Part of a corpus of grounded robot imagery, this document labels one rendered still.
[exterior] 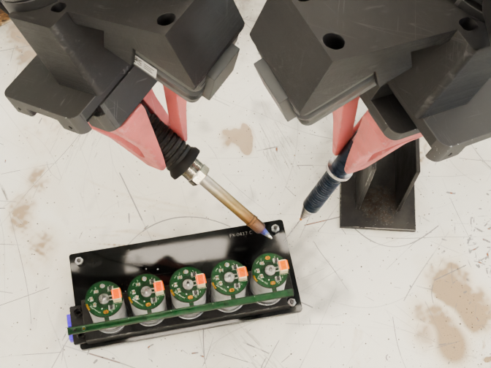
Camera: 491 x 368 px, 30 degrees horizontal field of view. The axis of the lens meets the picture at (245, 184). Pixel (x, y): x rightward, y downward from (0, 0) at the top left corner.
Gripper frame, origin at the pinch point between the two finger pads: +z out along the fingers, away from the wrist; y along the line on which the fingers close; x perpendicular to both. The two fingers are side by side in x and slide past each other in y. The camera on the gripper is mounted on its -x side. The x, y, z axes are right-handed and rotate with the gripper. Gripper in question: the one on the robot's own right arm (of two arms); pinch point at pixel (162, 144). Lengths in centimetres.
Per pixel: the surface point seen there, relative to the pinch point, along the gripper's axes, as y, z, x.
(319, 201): 1.8, 3.7, -9.8
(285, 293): -1.8, 11.1, -6.5
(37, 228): -6.2, 7.7, 12.9
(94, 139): 2.1, 7.1, 13.8
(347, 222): 7.4, 16.4, -4.0
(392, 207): 10.4, 17.4, -6.0
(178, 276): -4.9, 7.9, -0.8
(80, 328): -11.4, 6.5, 2.0
